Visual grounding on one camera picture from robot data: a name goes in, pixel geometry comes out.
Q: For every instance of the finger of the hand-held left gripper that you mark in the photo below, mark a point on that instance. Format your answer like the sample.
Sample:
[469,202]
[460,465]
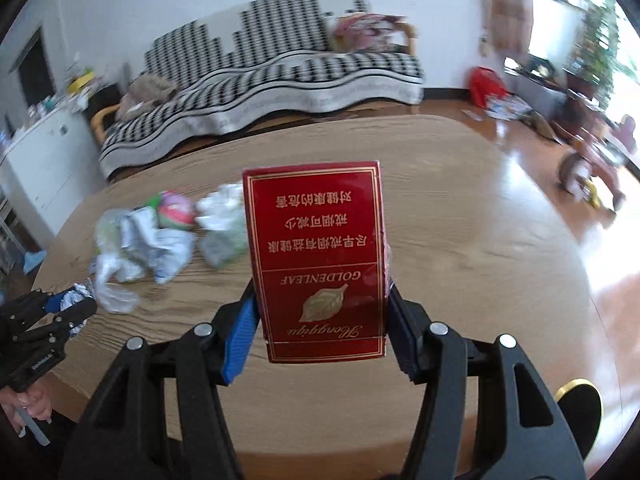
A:
[75,312]
[52,301]

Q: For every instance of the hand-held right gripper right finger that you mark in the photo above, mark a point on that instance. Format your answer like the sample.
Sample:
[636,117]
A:
[402,345]

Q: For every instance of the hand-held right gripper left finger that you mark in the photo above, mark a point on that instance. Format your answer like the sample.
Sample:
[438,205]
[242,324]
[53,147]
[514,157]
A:
[240,340]

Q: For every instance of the silver foil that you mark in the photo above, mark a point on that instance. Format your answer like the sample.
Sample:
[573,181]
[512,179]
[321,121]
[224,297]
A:
[75,295]

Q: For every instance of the red cigarette box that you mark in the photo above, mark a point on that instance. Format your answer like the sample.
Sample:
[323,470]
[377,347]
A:
[320,260]

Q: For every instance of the clear candy wrapper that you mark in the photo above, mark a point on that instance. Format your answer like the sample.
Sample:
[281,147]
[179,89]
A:
[175,210]

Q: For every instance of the person's left hand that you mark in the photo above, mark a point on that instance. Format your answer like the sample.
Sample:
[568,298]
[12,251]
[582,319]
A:
[32,405]

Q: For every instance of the blue cloth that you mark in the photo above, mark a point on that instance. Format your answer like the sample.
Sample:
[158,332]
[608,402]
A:
[35,261]

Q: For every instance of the clear crumpled plastic bag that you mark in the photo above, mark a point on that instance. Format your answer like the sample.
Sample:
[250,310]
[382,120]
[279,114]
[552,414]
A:
[110,275]

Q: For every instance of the grey green plastic wrapper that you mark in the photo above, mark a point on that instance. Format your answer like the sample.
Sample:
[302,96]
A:
[220,250]

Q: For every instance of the crumpled white tissue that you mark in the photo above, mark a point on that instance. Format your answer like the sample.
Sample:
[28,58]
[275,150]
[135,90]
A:
[222,205]

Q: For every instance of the white cabinet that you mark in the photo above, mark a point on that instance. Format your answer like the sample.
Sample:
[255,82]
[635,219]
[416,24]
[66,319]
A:
[45,160]

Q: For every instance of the wooden sofa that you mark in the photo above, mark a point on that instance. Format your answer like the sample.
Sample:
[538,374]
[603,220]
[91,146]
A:
[102,120]

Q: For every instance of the black round lid gold rim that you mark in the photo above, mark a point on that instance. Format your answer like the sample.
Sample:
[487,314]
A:
[582,415]

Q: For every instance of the yellow item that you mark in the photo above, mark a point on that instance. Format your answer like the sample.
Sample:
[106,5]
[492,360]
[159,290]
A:
[82,81]

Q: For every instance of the brown clothing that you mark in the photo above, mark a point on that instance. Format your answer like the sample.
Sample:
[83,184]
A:
[147,95]

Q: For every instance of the scattered papers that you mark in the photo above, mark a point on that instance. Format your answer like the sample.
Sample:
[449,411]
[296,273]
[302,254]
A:
[507,107]

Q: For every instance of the red ride-on toy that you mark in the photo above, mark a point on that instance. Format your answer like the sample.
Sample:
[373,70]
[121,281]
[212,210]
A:
[595,160]

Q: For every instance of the sofa with striped blanket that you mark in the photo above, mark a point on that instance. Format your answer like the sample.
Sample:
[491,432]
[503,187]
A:
[280,75]

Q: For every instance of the red bag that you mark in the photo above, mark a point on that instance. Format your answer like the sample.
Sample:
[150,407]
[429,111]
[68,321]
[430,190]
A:
[486,86]

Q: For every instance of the low grey cabinet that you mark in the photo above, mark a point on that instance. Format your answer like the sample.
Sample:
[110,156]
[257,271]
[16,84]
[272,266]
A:
[542,92]

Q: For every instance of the pink printed cushion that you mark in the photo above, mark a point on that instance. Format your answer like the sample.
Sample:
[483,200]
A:
[365,30]

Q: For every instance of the patterned beige curtain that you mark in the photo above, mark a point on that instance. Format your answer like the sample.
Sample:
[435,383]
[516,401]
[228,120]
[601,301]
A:
[510,5]

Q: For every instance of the green potted plant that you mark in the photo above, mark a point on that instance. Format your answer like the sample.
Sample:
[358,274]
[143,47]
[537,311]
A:
[597,35]

